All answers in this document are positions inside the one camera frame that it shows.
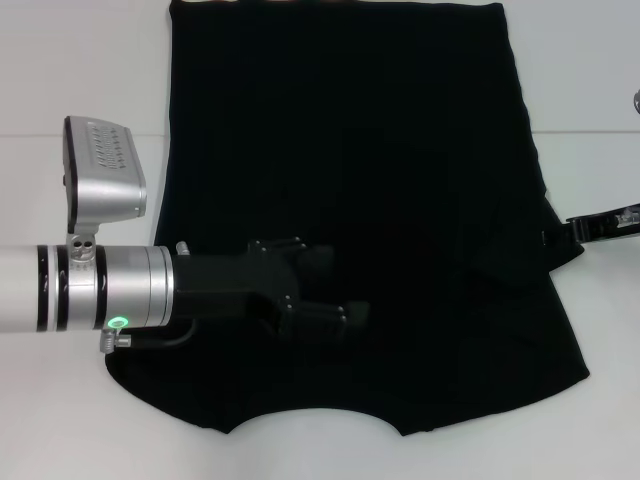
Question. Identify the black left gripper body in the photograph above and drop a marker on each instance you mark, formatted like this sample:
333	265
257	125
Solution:
225	285

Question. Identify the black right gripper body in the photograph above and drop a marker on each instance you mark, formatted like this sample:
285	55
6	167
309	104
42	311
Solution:
605	225

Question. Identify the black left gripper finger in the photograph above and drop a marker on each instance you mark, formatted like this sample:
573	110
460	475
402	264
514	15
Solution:
350	312
317	260

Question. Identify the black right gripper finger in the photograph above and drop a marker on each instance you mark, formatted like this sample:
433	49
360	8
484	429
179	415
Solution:
570	232

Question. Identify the black t-shirt with beige print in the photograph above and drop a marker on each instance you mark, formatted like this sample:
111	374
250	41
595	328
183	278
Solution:
350	125

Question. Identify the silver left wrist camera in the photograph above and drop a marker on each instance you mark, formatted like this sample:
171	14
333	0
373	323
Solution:
107	170

